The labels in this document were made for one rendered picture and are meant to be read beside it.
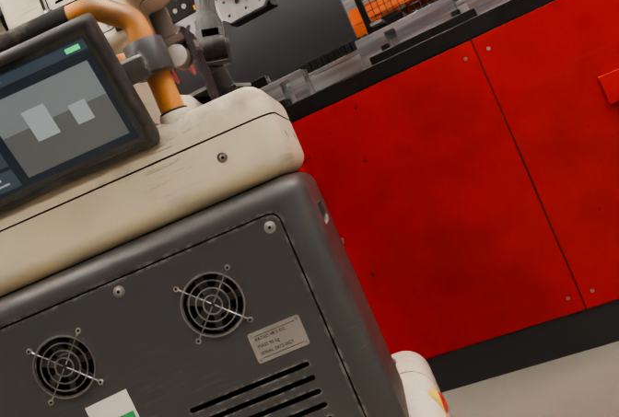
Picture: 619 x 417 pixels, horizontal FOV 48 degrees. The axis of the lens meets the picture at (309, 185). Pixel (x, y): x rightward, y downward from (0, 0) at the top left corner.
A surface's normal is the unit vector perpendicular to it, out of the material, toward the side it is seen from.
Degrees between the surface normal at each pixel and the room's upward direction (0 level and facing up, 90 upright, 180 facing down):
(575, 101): 90
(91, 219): 90
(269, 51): 90
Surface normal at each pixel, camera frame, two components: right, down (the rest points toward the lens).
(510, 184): -0.30, 0.14
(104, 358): -0.07, 0.04
